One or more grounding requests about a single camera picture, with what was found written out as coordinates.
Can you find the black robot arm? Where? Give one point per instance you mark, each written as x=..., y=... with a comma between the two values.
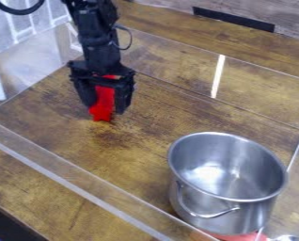
x=95, y=18

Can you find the clear acrylic front barrier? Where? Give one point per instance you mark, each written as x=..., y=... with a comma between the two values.
x=126, y=206

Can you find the silver metal pot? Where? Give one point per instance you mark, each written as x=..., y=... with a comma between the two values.
x=228, y=179

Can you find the silver metal object corner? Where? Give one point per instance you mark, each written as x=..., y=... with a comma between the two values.
x=285, y=237

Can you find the red plastic block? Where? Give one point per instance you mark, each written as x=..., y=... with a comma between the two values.
x=103, y=107

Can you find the red object under pot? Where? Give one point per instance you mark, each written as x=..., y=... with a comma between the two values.
x=241, y=237

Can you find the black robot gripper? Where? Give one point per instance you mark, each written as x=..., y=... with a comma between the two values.
x=101, y=69

